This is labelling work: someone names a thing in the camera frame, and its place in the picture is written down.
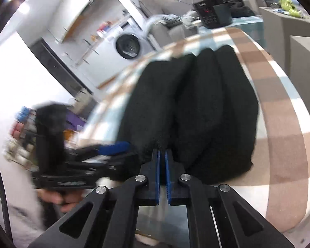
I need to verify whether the light grey blanket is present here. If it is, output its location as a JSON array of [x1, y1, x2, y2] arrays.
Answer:
[[143, 14, 171, 35]]

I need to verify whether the white upper cabinet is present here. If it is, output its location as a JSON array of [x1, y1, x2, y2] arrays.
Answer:
[[48, 0, 111, 43]]

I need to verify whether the black jacket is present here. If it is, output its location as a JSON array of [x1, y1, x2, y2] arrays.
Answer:
[[200, 0, 256, 18]]

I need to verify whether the teal cloth side table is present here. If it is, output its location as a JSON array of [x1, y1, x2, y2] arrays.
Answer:
[[196, 15, 265, 49]]

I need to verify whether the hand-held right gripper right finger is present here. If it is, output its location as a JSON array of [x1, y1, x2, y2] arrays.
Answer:
[[165, 148, 295, 248]]

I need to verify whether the large grey box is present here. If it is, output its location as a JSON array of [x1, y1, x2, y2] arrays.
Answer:
[[260, 6, 310, 70]]

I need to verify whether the light grey jacket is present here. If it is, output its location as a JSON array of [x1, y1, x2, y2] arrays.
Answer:
[[182, 12, 200, 25]]

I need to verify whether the low grey box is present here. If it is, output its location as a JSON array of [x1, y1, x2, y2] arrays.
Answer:
[[289, 35, 310, 104]]

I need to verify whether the checked tablecloth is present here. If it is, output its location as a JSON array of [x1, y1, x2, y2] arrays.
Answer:
[[83, 27, 310, 233]]

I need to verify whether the grey sofa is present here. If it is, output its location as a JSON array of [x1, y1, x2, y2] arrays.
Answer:
[[148, 22, 199, 49]]

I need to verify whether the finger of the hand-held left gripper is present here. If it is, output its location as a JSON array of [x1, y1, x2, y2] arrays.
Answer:
[[75, 141, 132, 159], [88, 152, 141, 180]]

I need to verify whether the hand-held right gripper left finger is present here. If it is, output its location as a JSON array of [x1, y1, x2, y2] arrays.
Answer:
[[28, 148, 161, 248]]

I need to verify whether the person's left hand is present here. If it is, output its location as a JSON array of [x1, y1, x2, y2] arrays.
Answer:
[[39, 187, 83, 212]]

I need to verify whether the black pressure cooker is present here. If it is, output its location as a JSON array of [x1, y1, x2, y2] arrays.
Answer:
[[192, 0, 233, 29]]

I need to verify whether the purple bag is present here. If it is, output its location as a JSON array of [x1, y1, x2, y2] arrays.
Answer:
[[66, 111, 84, 132]]

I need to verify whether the cluttered shelf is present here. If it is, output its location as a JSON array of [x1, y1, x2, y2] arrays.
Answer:
[[5, 106, 39, 166]]

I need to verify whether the black cable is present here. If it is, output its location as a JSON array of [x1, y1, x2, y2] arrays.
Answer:
[[0, 145, 14, 246]]

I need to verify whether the green toy figure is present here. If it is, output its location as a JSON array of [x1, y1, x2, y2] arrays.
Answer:
[[279, 0, 304, 18]]

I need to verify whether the black knit sweater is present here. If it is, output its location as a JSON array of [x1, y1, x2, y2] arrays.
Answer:
[[111, 44, 259, 185]]

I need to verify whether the white washing machine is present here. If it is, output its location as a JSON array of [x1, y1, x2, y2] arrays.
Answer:
[[99, 22, 155, 62]]

